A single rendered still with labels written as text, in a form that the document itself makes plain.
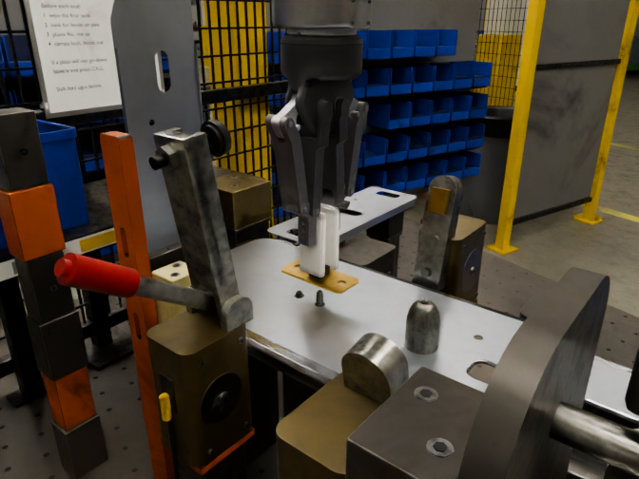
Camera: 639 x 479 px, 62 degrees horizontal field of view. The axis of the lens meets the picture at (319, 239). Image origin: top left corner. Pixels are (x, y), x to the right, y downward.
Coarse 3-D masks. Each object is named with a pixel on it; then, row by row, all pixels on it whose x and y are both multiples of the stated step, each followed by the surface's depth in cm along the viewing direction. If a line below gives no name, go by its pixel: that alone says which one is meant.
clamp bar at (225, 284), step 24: (216, 120) 41; (168, 144) 38; (192, 144) 38; (216, 144) 41; (168, 168) 38; (192, 168) 38; (168, 192) 41; (192, 192) 39; (216, 192) 40; (192, 216) 40; (216, 216) 41; (192, 240) 42; (216, 240) 42; (192, 264) 44; (216, 264) 42; (216, 288) 43
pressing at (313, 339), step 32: (256, 256) 70; (288, 256) 70; (256, 288) 62; (288, 288) 62; (320, 288) 62; (352, 288) 62; (384, 288) 62; (416, 288) 62; (256, 320) 55; (288, 320) 55; (320, 320) 55; (352, 320) 55; (384, 320) 55; (448, 320) 55; (480, 320) 55; (512, 320) 55; (256, 352) 51; (288, 352) 50; (320, 352) 50; (448, 352) 50; (480, 352) 50; (320, 384) 46; (480, 384) 46; (608, 384) 46
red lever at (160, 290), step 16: (64, 256) 35; (80, 256) 35; (64, 272) 34; (80, 272) 34; (96, 272) 35; (112, 272) 36; (128, 272) 37; (80, 288) 35; (96, 288) 36; (112, 288) 36; (128, 288) 37; (144, 288) 39; (160, 288) 40; (176, 288) 41; (192, 288) 44; (192, 304) 43; (208, 304) 44
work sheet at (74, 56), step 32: (32, 0) 78; (64, 0) 81; (96, 0) 85; (32, 32) 79; (64, 32) 83; (96, 32) 86; (64, 64) 84; (96, 64) 88; (160, 64) 97; (64, 96) 85; (96, 96) 89
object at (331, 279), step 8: (288, 264) 59; (296, 264) 59; (288, 272) 58; (296, 272) 58; (304, 272) 58; (328, 272) 57; (336, 272) 58; (304, 280) 56; (312, 280) 56; (320, 280) 56; (328, 280) 56; (336, 280) 56; (344, 280) 56; (352, 280) 56; (328, 288) 54; (336, 288) 54; (344, 288) 54
